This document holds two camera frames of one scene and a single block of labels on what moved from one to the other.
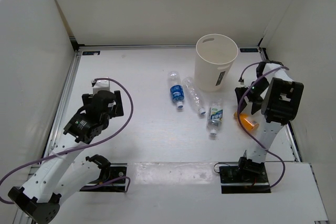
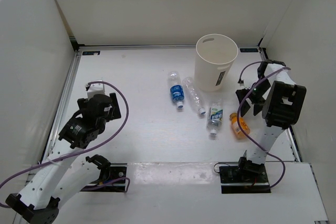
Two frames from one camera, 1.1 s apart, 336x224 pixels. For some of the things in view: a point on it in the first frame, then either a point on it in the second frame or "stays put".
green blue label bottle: (214, 116) stays put
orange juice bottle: (248, 123) → (237, 128)
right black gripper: (256, 103) stays put
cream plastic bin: (214, 57) stays put
